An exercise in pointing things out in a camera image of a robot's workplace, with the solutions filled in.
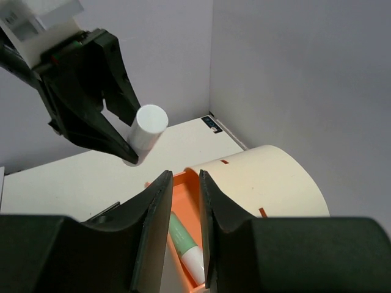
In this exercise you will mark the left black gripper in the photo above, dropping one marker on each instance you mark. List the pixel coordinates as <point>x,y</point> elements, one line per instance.
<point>76,79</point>

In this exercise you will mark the round beige orange organizer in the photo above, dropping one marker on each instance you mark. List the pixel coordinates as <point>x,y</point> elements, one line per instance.
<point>265,181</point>

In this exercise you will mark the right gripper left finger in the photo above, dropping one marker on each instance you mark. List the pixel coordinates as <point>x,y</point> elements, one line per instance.
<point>121,250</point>

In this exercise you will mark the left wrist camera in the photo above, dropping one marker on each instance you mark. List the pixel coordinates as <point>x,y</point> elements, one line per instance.
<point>34,27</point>

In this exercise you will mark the green white makeup tube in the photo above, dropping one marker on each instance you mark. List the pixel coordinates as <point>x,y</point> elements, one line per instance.
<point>190,254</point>

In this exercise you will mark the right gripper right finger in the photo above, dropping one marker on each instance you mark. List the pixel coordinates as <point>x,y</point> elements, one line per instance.
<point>244,253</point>

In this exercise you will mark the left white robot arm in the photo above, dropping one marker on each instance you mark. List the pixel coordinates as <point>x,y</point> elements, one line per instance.
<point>12,61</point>

